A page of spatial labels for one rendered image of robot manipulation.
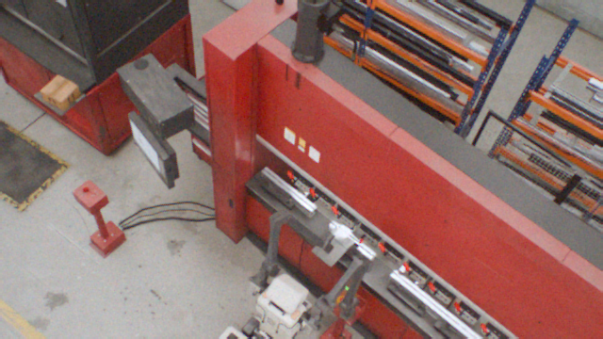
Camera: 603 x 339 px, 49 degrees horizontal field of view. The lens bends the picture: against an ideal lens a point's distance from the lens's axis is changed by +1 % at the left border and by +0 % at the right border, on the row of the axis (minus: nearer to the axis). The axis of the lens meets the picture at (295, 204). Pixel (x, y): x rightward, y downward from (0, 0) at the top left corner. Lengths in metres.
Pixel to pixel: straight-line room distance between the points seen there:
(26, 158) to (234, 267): 2.15
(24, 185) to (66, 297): 1.16
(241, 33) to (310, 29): 0.48
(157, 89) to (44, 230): 2.27
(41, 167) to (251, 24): 2.97
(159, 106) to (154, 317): 2.04
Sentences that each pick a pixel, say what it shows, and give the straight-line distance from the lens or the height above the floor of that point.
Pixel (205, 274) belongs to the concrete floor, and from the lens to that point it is 5.62.
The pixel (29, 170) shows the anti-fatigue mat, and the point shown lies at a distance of 6.36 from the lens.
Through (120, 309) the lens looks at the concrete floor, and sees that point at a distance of 5.58.
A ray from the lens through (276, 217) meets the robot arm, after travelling 4.06.
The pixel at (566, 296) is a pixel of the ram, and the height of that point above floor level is 2.07.
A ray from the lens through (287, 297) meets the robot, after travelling 4.06.
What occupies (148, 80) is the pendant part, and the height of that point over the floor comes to 1.95.
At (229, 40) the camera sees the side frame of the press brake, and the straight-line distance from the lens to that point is 3.92.
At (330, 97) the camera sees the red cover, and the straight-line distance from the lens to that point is 3.70.
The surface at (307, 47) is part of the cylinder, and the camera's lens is 3.76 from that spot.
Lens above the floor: 5.11
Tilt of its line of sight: 59 degrees down
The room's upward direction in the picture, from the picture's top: 8 degrees clockwise
